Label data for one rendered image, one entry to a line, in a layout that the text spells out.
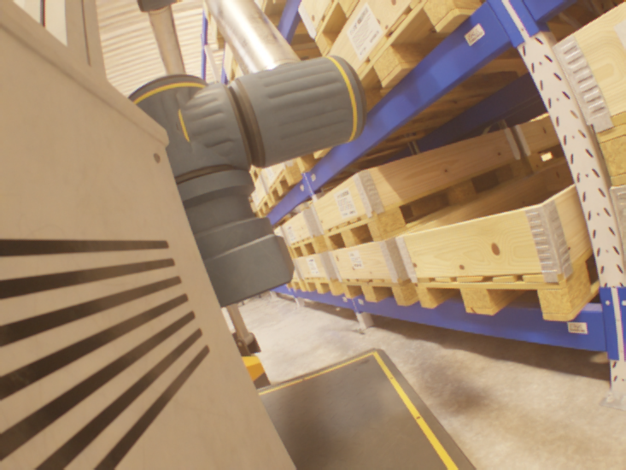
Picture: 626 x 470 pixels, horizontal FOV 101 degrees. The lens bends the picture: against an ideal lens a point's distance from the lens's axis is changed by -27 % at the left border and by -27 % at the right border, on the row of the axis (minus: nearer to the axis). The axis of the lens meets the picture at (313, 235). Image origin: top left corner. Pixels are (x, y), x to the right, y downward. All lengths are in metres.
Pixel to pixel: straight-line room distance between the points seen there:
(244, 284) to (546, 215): 0.75
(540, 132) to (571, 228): 1.71
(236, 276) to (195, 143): 0.24
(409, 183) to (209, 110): 1.31
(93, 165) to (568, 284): 1.04
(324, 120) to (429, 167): 1.26
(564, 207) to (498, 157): 1.27
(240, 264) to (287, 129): 0.27
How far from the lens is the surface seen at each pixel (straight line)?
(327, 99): 0.69
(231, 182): 0.61
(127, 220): 0.21
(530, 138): 2.62
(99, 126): 0.22
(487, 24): 1.07
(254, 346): 1.84
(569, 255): 1.06
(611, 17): 0.84
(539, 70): 0.99
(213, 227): 0.59
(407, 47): 1.35
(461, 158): 2.06
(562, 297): 1.06
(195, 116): 0.64
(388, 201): 1.71
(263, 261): 0.54
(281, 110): 0.66
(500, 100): 2.32
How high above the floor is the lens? 0.75
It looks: level
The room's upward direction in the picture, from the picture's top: 21 degrees counter-clockwise
